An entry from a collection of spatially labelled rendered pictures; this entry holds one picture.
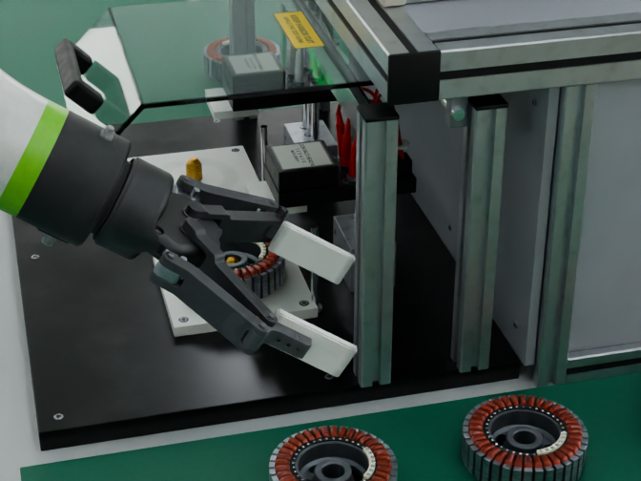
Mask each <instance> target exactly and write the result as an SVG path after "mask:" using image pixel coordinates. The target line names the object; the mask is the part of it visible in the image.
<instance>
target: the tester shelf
mask: <svg viewBox="0 0 641 481"><path fill-rule="evenodd" d="M315 2H316V3H317V4H318V6H319V7H320V9H321V10H322V12H323V13H324V15H325V16H326V18H327V19H328V20H329V22H330V23H331V25H332V26H333V27H334V29H335V30H336V32H337V33H338V34H339V36H340V37H341V39H342V41H343V42H344V43H345V45H346V46H347V48H348V49H349V50H350V51H351V52H352V54H353V55H354V56H355V58H356V59H357V61H358V62H359V64H360V65H361V66H362V68H363V70H364V71H365V72H366V74H367V75H368V77H369V78H370V79H371V81H372V82H373V84H374V85H375V86H376V88H377V89H378V91H379V92H380V94H381V95H382V96H383V98H384V100H385V101H386V102H387V105H388V106H393V105H402V104H411V103H420V102H429V101H438V100H442V99H451V98H460V97H469V96H478V95H487V94H504V93H514V92H522V91H531V90H541V89H549V88H559V87H567V86H576V85H586V84H594V83H604V82H612V81H622V80H631V79H639V78H641V0H440V1H429V2H419V3H407V4H405V5H401V6H391V7H384V6H383V5H382V4H381V3H380V1H379V0H315Z"/></svg>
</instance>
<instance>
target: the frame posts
mask: <svg viewBox="0 0 641 481"><path fill-rule="evenodd" d="M507 107H508V103H507V102H506V101H505V100H504V98H503V97H502V96H501V95H500V94H487V95H478V96H469V97H468V106H467V123H466V126H465V127H464V136H463V153H462V170H461V187H460V203H459V220H458V237H457V254H456V271H455V287H454V304H453V321H452V338H451V354H450V357H451V359H452V360H453V362H457V365H456V367H457V368H458V370H459V371H460V372H469V371H471V367H472V366H476V367H477V368H478V370H481V369H488V365H489V351H490V339H491V326H492V313H493V300H494V287H495V274H496V261H497V248H498V235H499V222H500V209H501V196H502V183H503V171H504V157H505V145H506V131H507ZM399 118H400V116H399V115H398V113H397V112H396V110H395V109H394V108H393V106H388V105H387V102H383V103H373V104H364V105H357V157H356V223H355V258H356V260H355V290H354V345H356V346H357V352H356V354H355V355H354V357H353V371H354V373H355V376H356V377H357V376H358V382H359V384H360V386H361V387H372V382H373V381H379V383H380V385H386V384H390V383H391V352H392V322H393V291H394V260H395V230H396V198H397V168H398V137H399Z"/></svg>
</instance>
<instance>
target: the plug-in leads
mask: <svg viewBox="0 0 641 481"><path fill-rule="evenodd" d="M361 88H362V90H363V91H366V92H368V93H369V94H371V95H372V96H373V100H372V99H369V100H370V102H371V103H372V104H373V103H383V102H382V101H381V100H380V98H381V96H382V95H381V94H378V92H379V91H378V89H377V88H376V91H375V92H374V93H373V92H372V91H371V90H369V89H367V88H365V87H361ZM336 116H337V122H336V131H337V141H338V151H339V155H338V161H339V162H340V164H339V169H340V171H344V172H348V174H346V178H347V179H349V181H356V157H357V133H356V135H355V139H354V142H353V143H352V136H351V123H350V120H349V118H347V122H346V124H344V121H343V120H342V116H341V105H340V103H339V105H338V108H337V111H336ZM351 144H352V149H351ZM408 147H409V142H408V141H406V140H403V139H401V131H400V125H399V137H398V150H399V151H398V168H397V177H404V176H411V175H412V159H411V158H410V156H409V155H408V154H407V152H404V151H403V150H405V149H407V148H408Z"/></svg>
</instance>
